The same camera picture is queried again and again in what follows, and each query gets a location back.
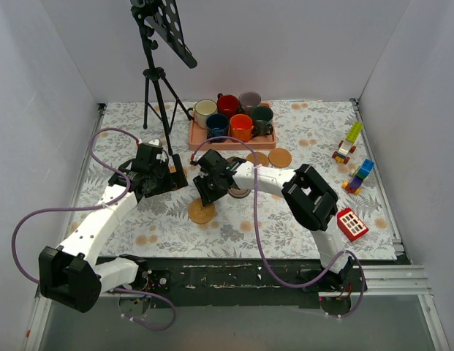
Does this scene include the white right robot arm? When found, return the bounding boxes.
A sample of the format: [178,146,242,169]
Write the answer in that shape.
[191,150,352,291]

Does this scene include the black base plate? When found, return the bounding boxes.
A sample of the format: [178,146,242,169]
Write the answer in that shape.
[58,255,410,310]

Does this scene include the dark blue mug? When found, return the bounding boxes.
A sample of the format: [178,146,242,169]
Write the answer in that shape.
[205,113,230,143]

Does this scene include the orange mug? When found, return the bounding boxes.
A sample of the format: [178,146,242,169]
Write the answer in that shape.
[230,113,260,143]

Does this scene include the blue green toy bricks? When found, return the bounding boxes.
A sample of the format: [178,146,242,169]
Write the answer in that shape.
[342,159,374,195]

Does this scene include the dark green mug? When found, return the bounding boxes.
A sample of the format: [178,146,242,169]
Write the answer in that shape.
[250,106,273,137]

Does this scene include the light wooden coaster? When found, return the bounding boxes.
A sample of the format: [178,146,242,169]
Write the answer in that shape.
[246,152,269,167]
[268,148,292,168]

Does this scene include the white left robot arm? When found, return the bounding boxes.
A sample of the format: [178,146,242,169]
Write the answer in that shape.
[39,139,187,312]

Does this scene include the pink serving tray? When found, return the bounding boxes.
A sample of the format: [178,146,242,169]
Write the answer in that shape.
[188,120,276,151]

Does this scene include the red mug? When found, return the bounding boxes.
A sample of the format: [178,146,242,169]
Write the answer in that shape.
[216,93,241,118]

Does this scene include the black music stand tripod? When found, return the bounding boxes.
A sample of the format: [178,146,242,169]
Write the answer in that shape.
[130,0,197,156]

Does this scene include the dark wooden coaster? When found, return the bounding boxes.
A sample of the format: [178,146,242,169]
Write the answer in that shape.
[226,156,240,163]
[227,188,251,198]

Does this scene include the cream enamel mug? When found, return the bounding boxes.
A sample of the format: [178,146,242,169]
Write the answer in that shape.
[187,99,218,129]

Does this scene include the red toy brick window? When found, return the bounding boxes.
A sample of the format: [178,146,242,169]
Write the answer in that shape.
[337,208,369,242]

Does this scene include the toy brick car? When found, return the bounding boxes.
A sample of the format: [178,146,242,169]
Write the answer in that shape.
[332,121,363,164]

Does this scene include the floral table mat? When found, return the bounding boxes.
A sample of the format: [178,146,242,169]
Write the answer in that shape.
[78,100,396,260]

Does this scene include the grey lilac mug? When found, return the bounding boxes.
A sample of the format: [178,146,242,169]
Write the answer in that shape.
[238,91,262,115]

